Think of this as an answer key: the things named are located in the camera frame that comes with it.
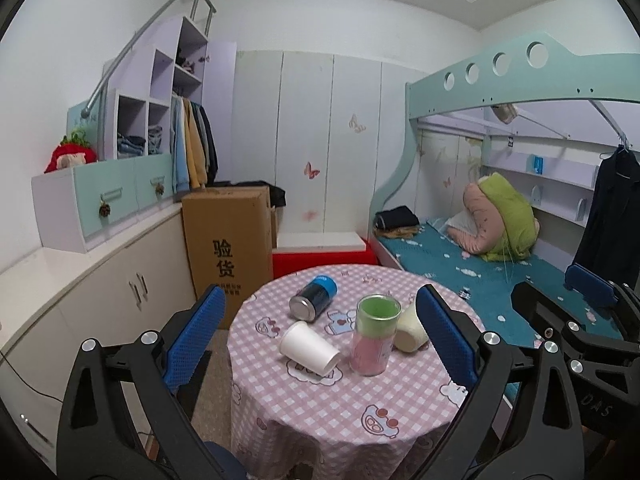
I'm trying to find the folded dark clothes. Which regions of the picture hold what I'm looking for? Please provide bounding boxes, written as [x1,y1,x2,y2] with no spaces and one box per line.
[373,205,422,239]

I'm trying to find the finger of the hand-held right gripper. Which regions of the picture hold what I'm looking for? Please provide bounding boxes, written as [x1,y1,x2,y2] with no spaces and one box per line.
[511,281,601,361]
[565,264,640,333]

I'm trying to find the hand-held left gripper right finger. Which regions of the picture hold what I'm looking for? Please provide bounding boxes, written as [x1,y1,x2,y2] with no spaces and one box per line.
[414,284,586,480]

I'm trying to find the clear green and pink cup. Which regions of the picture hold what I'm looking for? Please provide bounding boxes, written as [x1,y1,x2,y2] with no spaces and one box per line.
[348,295,403,376]

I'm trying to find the white low cabinet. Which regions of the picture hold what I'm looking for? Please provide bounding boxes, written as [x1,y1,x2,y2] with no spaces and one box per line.
[0,204,199,472]

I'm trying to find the teal drawer cabinet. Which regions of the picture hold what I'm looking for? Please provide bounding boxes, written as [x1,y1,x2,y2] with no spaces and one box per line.
[31,152,177,254]

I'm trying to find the folded jeans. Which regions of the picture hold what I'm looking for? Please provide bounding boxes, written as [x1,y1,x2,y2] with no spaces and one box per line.
[117,125,166,159]

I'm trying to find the brown cardboard box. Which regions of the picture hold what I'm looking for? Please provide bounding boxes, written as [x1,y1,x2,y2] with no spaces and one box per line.
[181,186,275,331]

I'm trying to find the lilac stair cabinet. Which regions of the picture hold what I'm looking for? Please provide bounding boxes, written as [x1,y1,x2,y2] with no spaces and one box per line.
[97,15,238,197]

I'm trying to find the light blue hanging shirt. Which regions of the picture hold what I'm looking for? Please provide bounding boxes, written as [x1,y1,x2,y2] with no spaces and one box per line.
[171,95,192,194]

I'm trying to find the pink checked tablecloth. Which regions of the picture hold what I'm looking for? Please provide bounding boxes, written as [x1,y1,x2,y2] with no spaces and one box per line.
[227,264,488,480]

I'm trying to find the black cloth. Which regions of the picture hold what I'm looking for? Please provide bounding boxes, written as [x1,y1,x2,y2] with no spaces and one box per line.
[212,179,287,209]

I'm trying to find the pink and green plush toy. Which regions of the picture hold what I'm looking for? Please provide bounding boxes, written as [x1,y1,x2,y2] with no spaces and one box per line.
[446,172,541,264]

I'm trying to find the white pillow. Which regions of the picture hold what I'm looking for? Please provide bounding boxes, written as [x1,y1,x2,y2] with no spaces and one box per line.
[444,210,477,237]

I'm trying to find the teal printed bed sheet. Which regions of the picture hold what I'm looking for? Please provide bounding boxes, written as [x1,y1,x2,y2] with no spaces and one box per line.
[376,217,640,402]

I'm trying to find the red strawberry plush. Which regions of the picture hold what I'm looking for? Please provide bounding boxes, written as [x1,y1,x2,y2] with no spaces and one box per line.
[44,130,99,175]

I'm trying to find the black hanging garment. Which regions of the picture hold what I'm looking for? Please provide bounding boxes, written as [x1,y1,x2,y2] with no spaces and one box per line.
[571,144,640,287]

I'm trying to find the yellow hanging jacket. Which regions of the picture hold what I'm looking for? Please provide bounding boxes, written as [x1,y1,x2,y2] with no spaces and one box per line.
[182,100,209,189]

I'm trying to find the red box with white lid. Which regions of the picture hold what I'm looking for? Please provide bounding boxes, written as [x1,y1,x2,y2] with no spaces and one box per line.
[272,232,380,281]

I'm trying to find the white wardrobe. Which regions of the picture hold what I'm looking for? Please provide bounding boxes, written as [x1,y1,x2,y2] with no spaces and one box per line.
[231,50,427,249]

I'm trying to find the metal handrail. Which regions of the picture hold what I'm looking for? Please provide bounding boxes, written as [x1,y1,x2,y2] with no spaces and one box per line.
[82,0,217,117]

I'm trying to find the blue and silver can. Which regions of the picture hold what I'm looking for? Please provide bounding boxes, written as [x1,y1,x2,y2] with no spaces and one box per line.
[289,275,339,321]

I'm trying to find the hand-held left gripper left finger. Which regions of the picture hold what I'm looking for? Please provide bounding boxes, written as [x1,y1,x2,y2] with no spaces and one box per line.
[56,285,247,480]

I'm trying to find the teal bunk bed frame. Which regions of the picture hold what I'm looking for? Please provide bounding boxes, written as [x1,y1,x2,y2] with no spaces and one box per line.
[372,30,640,411]

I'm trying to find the cream cup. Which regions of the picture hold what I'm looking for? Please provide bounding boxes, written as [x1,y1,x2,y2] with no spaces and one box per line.
[392,304,431,354]

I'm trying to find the black cable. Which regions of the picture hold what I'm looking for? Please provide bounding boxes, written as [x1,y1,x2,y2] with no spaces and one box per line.
[0,349,65,404]

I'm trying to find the dark grey hanging jacket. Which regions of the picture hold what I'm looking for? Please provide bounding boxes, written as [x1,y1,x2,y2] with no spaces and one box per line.
[198,104,220,187]

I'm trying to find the small clip fan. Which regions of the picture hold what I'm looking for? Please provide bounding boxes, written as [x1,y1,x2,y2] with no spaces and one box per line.
[491,102,517,126]

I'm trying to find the white paper cup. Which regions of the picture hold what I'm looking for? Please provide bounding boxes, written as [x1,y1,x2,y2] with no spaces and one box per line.
[279,321,343,375]

